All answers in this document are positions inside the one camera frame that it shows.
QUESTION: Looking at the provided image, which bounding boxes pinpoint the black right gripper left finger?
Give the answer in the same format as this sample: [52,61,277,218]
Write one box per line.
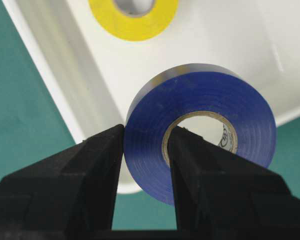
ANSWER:
[0,124,125,240]

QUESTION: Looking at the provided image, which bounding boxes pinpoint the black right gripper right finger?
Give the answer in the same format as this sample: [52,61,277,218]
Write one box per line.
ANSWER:
[167,127,300,240]

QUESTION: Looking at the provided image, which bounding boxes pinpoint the blue tape roll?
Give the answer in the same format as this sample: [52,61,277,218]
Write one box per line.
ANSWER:
[123,63,277,205]

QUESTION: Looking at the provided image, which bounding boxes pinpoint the yellow tape roll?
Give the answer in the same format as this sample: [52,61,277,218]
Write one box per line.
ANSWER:
[88,0,179,42]

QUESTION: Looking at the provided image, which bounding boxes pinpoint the white plastic case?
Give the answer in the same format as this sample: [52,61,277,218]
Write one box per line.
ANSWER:
[1,0,300,195]

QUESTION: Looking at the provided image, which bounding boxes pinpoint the green table cloth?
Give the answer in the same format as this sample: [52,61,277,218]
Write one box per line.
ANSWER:
[0,0,300,231]

